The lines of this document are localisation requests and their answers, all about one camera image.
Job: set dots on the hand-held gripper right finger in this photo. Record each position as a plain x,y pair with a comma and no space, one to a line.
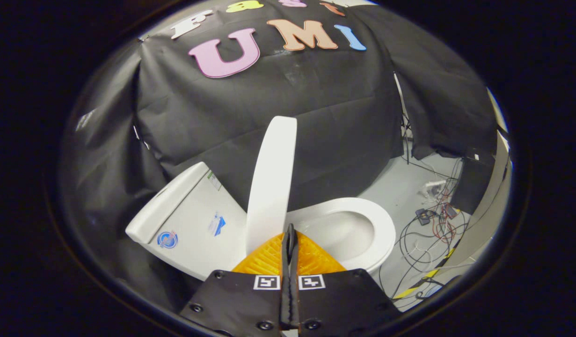
344,299

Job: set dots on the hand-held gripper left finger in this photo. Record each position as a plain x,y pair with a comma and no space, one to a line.
241,299

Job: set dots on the white toilet lid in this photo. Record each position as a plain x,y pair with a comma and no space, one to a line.
271,187

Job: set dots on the white toilet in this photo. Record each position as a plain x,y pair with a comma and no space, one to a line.
194,220

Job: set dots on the yellow black floor tape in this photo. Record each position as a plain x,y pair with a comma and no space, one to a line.
423,278

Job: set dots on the dark power adapter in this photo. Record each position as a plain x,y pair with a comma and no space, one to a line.
426,216

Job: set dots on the small dark electronic device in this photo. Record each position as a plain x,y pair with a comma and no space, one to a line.
450,211

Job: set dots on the thin backdrop stand pole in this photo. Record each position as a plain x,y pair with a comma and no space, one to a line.
404,135

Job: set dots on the black box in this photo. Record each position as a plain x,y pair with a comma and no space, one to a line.
475,182

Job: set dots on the black backdrop cloth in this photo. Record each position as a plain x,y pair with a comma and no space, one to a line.
269,117

